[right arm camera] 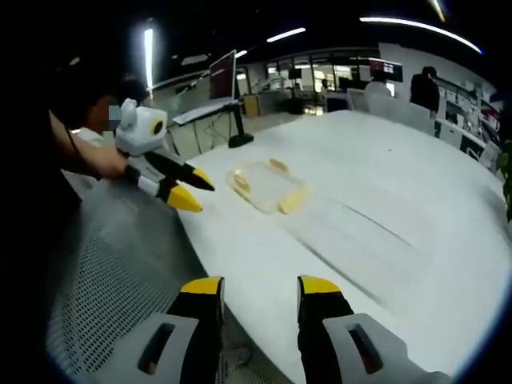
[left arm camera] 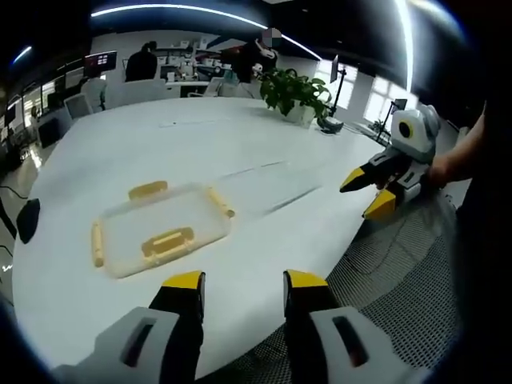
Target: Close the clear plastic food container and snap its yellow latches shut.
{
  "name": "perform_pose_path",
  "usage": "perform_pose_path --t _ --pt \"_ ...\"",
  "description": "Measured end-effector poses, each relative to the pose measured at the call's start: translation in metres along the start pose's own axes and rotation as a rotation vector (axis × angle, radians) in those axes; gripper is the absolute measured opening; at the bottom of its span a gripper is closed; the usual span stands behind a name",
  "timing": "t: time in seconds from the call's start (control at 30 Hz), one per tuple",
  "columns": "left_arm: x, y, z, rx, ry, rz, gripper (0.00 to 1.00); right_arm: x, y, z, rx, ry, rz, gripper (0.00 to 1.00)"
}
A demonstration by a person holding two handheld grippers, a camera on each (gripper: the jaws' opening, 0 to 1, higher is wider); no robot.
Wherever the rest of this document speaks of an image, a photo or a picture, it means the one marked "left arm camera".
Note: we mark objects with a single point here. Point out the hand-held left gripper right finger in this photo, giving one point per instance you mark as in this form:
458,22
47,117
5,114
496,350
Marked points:
340,340

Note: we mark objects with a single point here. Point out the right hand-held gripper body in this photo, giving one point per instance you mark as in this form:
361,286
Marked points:
416,134

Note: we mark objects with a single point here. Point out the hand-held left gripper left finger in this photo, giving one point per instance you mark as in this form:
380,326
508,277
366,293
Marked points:
132,340

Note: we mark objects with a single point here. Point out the clear lid with yellow clips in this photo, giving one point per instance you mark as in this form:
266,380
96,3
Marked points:
164,228

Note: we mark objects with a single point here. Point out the person's right hand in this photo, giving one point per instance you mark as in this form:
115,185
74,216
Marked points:
444,170

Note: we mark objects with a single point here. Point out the black tripod with screen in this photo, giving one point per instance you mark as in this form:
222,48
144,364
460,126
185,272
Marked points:
394,112

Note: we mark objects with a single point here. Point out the black device on table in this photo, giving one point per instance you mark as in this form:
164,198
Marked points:
332,126

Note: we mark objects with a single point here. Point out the white plant pot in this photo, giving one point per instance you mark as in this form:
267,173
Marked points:
301,114

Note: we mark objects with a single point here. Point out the monitor on black stand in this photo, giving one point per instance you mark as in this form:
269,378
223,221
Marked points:
335,68

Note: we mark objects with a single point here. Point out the person's dark clothing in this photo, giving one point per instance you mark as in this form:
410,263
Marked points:
486,248

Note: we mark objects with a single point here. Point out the green leafy plant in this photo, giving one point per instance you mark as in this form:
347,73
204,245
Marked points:
292,90

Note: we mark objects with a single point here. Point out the black oval object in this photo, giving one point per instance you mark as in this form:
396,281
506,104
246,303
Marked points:
29,221

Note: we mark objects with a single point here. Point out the dark office chair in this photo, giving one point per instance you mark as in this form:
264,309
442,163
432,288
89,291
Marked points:
54,128

